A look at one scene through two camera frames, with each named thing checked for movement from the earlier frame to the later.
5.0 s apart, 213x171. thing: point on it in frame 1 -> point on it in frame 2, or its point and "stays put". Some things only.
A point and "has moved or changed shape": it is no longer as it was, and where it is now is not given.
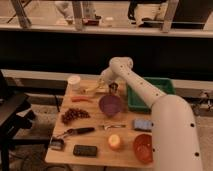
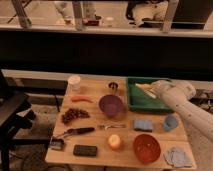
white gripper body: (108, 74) -> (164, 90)
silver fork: (114, 126) stays put
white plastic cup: (74, 83) stays put
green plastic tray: (136, 103) stays put
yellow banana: (94, 90) has moved or changed shape
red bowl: (143, 148) stays put
